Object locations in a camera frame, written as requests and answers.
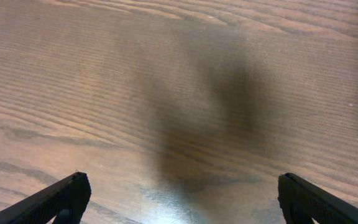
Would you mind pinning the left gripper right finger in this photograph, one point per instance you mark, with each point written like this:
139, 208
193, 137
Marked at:
304, 203

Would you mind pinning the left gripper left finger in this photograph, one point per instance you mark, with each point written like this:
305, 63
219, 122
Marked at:
62, 202

